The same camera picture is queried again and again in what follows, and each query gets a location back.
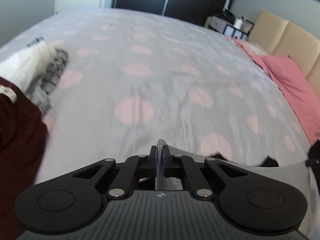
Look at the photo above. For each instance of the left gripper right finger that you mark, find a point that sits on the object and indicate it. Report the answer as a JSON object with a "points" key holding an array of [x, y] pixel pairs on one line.
{"points": [[187, 171]]}

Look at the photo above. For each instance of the white paper roll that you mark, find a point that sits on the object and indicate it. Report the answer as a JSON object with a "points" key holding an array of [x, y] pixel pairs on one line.
{"points": [[238, 23]]}

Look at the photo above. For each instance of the maroon sweater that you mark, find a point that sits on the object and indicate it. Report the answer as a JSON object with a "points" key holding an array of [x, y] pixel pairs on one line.
{"points": [[23, 140]]}

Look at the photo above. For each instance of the beige padded headboard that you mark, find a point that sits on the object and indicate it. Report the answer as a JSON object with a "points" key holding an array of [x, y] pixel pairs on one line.
{"points": [[281, 37]]}

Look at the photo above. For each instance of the black folded garment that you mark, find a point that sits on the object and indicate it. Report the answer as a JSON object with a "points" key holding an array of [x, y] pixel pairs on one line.
{"points": [[314, 151]]}

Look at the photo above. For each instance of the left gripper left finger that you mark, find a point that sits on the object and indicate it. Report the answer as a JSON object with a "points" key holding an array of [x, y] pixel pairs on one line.
{"points": [[130, 173]]}

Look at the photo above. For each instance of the white bedside table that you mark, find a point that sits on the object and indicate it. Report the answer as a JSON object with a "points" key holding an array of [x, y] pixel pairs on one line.
{"points": [[225, 28]]}

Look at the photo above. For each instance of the pink dotted bed sheet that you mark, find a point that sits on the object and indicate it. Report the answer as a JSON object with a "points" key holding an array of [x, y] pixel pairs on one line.
{"points": [[134, 78]]}

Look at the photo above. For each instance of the black bag on table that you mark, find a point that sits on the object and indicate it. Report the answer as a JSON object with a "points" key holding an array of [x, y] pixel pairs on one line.
{"points": [[224, 15]]}

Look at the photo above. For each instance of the white knit garment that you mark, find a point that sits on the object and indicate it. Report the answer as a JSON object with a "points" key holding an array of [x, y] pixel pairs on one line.
{"points": [[23, 67]]}

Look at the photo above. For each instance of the grey checked garment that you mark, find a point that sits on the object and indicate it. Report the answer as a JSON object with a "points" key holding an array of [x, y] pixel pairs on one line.
{"points": [[40, 89]]}

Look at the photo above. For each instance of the grey black raglan shirt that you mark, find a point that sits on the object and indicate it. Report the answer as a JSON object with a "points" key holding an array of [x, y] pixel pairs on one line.
{"points": [[263, 200]]}

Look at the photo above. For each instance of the floral pink pillow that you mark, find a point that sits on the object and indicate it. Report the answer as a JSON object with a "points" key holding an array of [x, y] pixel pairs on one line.
{"points": [[251, 49]]}

